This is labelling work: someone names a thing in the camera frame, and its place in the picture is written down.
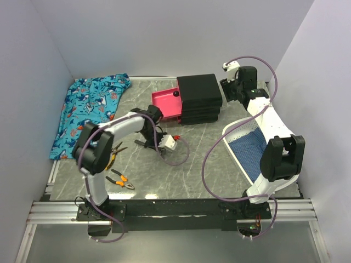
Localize white perforated basket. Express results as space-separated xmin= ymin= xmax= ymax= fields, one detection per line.
xmin=222 ymin=116 xmax=305 ymax=196

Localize aluminium rail frame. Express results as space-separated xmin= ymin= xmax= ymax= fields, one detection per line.
xmin=27 ymin=161 xmax=330 ymax=262

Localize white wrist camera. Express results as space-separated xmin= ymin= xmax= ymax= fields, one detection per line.
xmin=158 ymin=134 xmax=177 ymax=151
xmin=222 ymin=61 xmax=240 ymax=82

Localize black drawer cabinet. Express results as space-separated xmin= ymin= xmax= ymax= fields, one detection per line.
xmin=177 ymin=73 xmax=223 ymax=125

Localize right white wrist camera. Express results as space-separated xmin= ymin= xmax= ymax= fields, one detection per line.
xmin=222 ymin=61 xmax=240 ymax=82

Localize yellow black needle-nose pliers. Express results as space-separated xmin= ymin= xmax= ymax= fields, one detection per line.
xmin=105 ymin=141 xmax=127 ymax=170

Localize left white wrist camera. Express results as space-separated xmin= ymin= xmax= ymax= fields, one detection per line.
xmin=158 ymin=134 xmax=177 ymax=151

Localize orange black combination pliers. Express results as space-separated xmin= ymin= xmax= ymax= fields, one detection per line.
xmin=105 ymin=169 xmax=135 ymax=190

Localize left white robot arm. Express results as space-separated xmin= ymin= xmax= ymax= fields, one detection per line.
xmin=72 ymin=105 xmax=166 ymax=220

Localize blue shark print cloth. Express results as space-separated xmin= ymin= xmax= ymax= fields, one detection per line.
xmin=49 ymin=73 xmax=131 ymax=160

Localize blue checkered cloth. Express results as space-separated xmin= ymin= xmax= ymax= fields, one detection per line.
xmin=229 ymin=128 xmax=267 ymax=183

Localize black base crossbar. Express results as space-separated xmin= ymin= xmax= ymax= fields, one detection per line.
xmin=76 ymin=199 xmax=271 ymax=237

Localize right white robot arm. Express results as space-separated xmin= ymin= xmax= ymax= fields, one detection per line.
xmin=220 ymin=62 xmax=305 ymax=219

